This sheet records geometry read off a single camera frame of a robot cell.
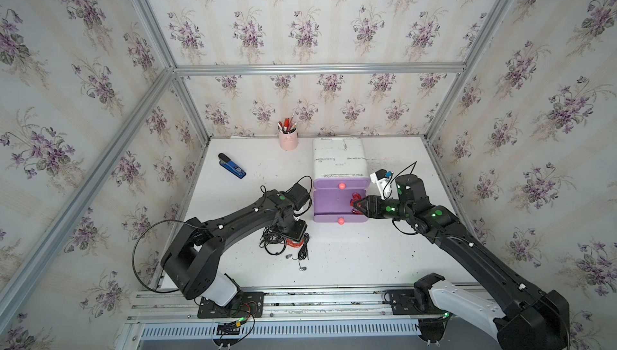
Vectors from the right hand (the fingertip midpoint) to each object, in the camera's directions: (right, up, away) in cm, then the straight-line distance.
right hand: (360, 205), depth 76 cm
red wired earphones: (-22, -17, +10) cm, 30 cm away
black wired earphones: (-31, -13, +10) cm, 35 cm away
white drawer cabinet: (-6, +15, +8) cm, 19 cm away
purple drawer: (-8, -2, +7) cm, 11 cm away
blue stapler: (-51, +12, +30) cm, 60 cm away
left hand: (-20, -13, +7) cm, 25 cm away
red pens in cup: (-27, +30, +36) cm, 54 cm away
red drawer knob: (-5, +6, +4) cm, 9 cm away
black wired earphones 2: (-19, -19, +8) cm, 28 cm away
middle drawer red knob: (-5, -7, +5) cm, 10 cm away
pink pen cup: (-26, +23, +35) cm, 50 cm away
